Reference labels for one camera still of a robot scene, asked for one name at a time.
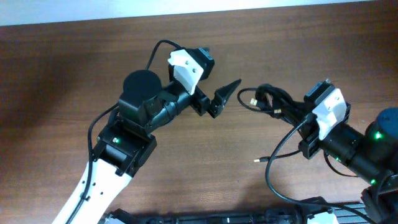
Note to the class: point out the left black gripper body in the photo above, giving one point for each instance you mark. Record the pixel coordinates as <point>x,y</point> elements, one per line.
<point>203,104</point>

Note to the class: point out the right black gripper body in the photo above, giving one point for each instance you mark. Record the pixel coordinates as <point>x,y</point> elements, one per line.
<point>310,145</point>

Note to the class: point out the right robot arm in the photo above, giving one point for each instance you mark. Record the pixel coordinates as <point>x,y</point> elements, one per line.
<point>372,155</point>

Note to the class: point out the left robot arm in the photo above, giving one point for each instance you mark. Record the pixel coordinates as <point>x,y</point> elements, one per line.
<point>126,141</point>

